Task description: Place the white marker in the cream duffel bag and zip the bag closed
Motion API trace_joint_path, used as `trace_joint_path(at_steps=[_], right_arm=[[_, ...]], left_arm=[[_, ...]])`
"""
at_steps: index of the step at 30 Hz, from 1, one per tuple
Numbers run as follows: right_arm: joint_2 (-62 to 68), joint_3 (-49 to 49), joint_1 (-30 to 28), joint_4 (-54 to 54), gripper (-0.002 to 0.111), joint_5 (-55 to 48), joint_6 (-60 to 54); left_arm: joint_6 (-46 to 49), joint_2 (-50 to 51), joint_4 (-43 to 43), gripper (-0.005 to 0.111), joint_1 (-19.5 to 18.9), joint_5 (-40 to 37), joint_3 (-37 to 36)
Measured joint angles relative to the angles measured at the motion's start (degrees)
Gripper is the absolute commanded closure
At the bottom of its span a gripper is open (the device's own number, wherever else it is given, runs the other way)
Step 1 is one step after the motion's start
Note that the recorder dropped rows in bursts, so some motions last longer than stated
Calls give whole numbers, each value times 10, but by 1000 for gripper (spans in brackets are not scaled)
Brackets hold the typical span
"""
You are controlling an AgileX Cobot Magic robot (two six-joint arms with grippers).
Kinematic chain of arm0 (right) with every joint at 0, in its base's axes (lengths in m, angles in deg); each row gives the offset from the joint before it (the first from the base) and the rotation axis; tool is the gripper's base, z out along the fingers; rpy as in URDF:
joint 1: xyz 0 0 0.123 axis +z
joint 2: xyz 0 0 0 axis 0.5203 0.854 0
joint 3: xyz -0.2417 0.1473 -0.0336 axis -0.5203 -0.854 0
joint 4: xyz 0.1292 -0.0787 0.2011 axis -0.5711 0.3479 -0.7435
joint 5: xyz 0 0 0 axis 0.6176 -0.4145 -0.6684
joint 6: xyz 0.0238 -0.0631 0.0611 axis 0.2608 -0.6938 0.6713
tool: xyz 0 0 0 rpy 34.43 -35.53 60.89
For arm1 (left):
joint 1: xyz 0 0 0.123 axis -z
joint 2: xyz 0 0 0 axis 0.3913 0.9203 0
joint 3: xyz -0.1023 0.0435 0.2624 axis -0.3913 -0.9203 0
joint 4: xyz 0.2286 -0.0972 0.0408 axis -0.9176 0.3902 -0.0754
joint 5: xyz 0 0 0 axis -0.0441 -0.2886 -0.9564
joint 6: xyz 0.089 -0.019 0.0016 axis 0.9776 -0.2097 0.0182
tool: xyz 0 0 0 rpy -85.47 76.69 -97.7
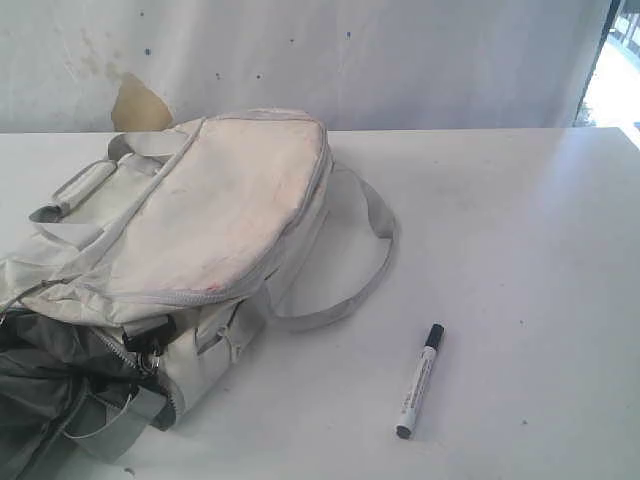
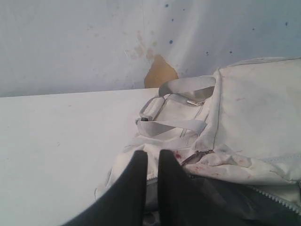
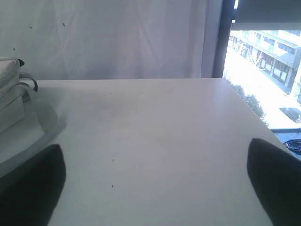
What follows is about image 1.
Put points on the black capped white marker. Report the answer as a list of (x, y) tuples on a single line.
[(412, 402)]

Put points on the white and grey backpack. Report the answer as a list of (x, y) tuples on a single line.
[(152, 269)]

